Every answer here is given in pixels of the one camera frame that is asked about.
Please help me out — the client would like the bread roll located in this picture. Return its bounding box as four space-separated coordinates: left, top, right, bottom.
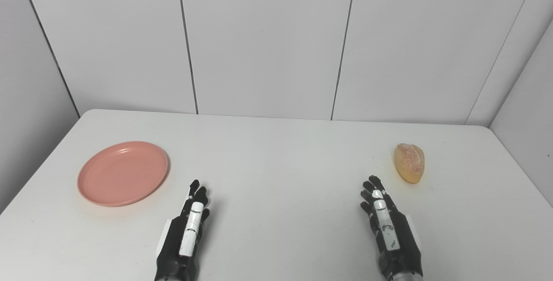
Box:
394 143 425 184

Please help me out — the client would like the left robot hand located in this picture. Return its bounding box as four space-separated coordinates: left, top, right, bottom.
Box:
154 180 210 281

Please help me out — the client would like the pink round plate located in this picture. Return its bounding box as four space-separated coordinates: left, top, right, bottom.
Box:
77 141 169 207

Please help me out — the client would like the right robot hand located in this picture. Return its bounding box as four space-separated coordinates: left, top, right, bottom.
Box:
359 175 424 281

